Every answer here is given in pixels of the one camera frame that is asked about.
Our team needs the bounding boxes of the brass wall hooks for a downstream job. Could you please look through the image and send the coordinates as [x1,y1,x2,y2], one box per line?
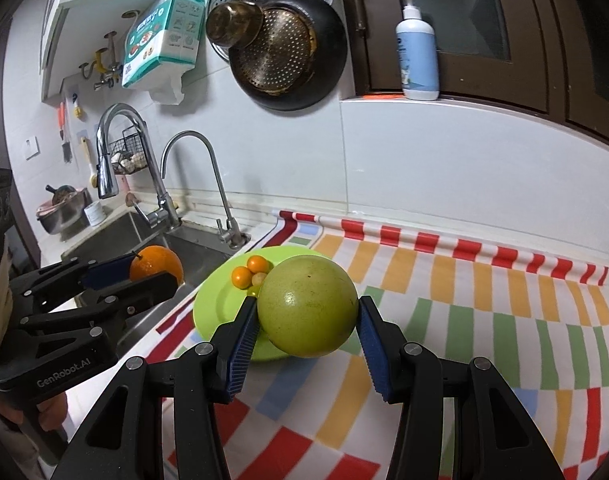
[79,32,122,91]

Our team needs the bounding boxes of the metal bowl with pan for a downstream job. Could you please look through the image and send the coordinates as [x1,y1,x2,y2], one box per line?
[36,185,92,235]

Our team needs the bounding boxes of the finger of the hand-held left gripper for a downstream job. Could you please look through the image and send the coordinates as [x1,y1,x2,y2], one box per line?
[9,253,141,312]
[18,272,178,334]

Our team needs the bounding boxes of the stainless steel sink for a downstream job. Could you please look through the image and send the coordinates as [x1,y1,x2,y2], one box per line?
[59,210,252,361]

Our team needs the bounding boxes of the large orange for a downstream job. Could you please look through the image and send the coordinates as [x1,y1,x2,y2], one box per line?
[129,245,184,286]

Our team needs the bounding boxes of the white cup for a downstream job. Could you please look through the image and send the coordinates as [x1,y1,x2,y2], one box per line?
[84,201,108,227]

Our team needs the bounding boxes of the thin gooseneck faucet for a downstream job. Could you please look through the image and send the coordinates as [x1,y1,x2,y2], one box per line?
[161,131,245,250]

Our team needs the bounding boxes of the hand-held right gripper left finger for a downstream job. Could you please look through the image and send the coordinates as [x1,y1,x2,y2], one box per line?
[57,296,259,480]

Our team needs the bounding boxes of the chrome kitchen faucet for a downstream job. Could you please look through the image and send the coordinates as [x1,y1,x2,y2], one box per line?
[95,103,181,233]

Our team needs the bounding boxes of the yellow-green round fruit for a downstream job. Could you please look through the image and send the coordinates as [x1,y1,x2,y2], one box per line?
[257,255,359,359]

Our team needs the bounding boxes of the black frying pan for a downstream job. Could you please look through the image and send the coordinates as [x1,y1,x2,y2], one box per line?
[228,0,348,112]

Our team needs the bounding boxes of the person's left hand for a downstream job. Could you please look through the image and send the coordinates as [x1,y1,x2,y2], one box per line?
[34,394,68,431]

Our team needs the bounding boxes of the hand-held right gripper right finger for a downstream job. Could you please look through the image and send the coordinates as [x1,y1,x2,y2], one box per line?
[358,296,565,480]

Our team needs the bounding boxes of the hanging dish brush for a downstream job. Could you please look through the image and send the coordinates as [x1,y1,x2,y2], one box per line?
[79,137,100,188]

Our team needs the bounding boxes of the lime green plate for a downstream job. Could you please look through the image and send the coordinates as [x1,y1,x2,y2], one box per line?
[193,246,335,363]

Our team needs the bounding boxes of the striped colourful table mat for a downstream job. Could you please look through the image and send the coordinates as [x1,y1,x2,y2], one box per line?
[157,210,609,480]

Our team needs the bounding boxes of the paper towel pack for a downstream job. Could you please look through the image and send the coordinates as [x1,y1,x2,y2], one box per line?
[122,0,206,106]

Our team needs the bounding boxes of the white pump bottle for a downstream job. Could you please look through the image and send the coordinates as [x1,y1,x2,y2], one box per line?
[395,0,441,101]

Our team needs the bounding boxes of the black wire basket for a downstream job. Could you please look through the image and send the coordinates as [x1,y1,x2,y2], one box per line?
[106,127,149,176]

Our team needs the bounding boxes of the small copper saucepan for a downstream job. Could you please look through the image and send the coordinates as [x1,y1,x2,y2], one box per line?
[206,0,264,51]

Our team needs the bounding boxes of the dark wooden window frame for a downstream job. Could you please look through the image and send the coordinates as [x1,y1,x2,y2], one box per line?
[347,0,609,151]

